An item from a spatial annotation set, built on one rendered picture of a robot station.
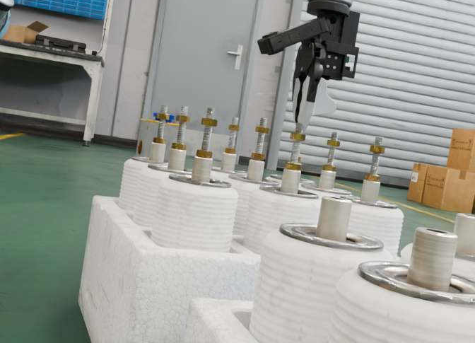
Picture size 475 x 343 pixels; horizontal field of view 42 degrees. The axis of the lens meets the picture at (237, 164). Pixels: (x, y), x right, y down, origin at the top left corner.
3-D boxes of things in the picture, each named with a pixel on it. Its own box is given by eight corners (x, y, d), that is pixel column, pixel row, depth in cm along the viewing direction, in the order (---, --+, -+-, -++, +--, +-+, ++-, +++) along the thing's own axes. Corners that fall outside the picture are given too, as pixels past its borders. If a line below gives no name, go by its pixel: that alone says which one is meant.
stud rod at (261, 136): (254, 169, 89) (263, 117, 88) (260, 170, 88) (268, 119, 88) (251, 169, 88) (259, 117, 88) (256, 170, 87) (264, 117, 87)
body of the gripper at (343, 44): (354, 83, 101) (366, 9, 100) (306, 73, 98) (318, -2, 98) (335, 84, 108) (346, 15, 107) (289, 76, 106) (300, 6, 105)
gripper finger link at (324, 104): (335, 136, 101) (343, 80, 101) (302, 131, 99) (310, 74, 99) (327, 136, 104) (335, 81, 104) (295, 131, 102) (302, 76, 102)
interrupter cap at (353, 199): (382, 211, 76) (382, 205, 76) (329, 199, 81) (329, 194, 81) (406, 211, 82) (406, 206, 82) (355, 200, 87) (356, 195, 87)
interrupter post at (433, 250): (420, 295, 32) (431, 233, 31) (395, 283, 34) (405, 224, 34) (459, 299, 32) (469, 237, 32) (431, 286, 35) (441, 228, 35)
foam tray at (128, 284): (114, 419, 64) (140, 250, 63) (77, 302, 101) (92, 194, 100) (419, 412, 78) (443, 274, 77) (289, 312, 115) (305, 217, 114)
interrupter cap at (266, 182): (227, 181, 84) (227, 176, 84) (227, 177, 92) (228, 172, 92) (280, 189, 84) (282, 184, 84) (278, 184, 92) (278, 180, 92)
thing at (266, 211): (261, 316, 85) (282, 188, 84) (318, 340, 78) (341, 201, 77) (213, 325, 78) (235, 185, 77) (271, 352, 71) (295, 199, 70)
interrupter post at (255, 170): (245, 182, 87) (249, 159, 87) (245, 181, 89) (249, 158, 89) (261, 185, 87) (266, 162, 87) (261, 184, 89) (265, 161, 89)
